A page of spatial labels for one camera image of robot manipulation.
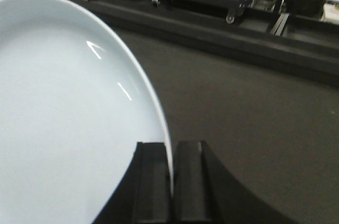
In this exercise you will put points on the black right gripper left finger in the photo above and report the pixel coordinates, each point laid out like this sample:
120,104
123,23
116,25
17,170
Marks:
144,193

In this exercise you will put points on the pale blue round plate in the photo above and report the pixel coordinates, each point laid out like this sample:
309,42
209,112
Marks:
74,104

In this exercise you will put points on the black table mat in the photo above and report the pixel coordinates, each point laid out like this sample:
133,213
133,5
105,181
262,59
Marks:
267,107

